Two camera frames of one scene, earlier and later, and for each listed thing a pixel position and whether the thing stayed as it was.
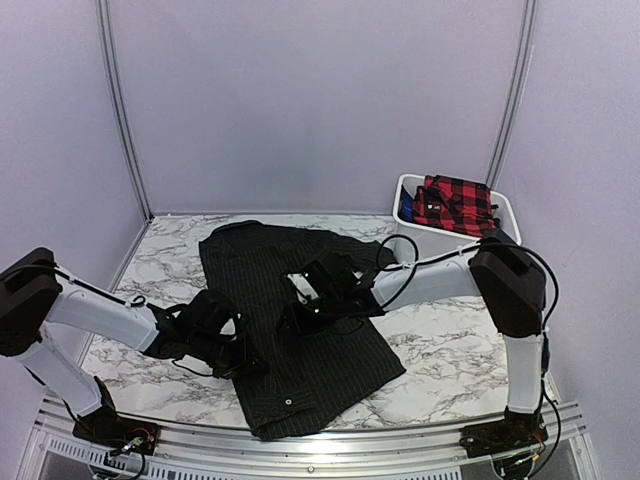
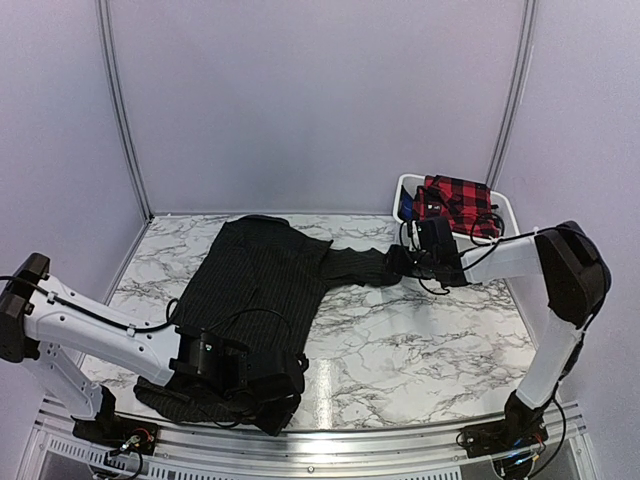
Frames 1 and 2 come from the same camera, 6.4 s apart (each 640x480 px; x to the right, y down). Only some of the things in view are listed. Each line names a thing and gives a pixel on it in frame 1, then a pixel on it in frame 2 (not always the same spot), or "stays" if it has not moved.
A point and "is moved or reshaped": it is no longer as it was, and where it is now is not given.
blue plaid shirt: x=405 y=207 stays
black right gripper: x=296 y=325 → x=403 y=252
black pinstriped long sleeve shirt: x=310 y=375 is moved or reshaped
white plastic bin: x=413 y=242 stays
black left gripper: x=226 y=374 → x=274 y=426
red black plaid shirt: x=454 y=204 stays
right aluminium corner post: x=516 y=92 stays
